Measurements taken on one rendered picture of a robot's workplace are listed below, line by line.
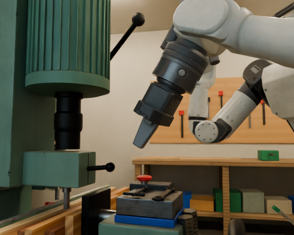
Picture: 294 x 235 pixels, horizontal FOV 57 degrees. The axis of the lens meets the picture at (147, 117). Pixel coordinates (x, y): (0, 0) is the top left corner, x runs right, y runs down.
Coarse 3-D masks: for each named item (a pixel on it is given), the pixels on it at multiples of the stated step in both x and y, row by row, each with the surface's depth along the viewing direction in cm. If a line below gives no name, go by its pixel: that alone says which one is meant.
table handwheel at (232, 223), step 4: (232, 220) 48; (236, 220) 47; (240, 220) 48; (232, 224) 46; (236, 224) 45; (240, 224) 46; (228, 228) 46; (232, 228) 44; (236, 228) 44; (240, 228) 44; (244, 228) 45; (228, 232) 44; (232, 232) 43; (236, 232) 43; (240, 232) 43; (244, 232) 44
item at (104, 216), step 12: (96, 192) 52; (108, 192) 55; (84, 204) 48; (96, 204) 50; (108, 204) 55; (84, 216) 48; (96, 216) 50; (108, 216) 50; (84, 228) 48; (96, 228) 50
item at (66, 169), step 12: (24, 156) 57; (36, 156) 56; (48, 156) 55; (60, 156) 55; (72, 156) 54; (84, 156) 55; (24, 168) 57; (36, 168) 56; (48, 168) 55; (60, 168) 54; (72, 168) 53; (84, 168) 55; (24, 180) 57; (36, 180) 56; (48, 180) 55; (60, 180) 54; (72, 180) 53; (84, 180) 55
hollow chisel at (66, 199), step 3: (66, 195) 57; (69, 195) 57; (63, 198) 57; (66, 198) 57; (69, 198) 57; (63, 201) 57; (66, 201) 57; (69, 201) 57; (63, 204) 57; (66, 204) 57; (69, 204) 57; (63, 207) 57; (66, 207) 57; (69, 207) 57
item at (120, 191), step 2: (120, 188) 86; (122, 188) 86; (124, 188) 86; (126, 188) 86; (128, 188) 87; (116, 190) 83; (118, 190) 83; (120, 190) 83; (122, 190) 83; (124, 190) 84; (126, 190) 86; (128, 190) 87; (112, 192) 80; (114, 192) 80; (116, 192) 80; (118, 192) 80; (120, 192) 81; (122, 192) 83; (116, 194) 79; (118, 194) 80; (120, 194) 81; (14, 234) 45; (16, 234) 45
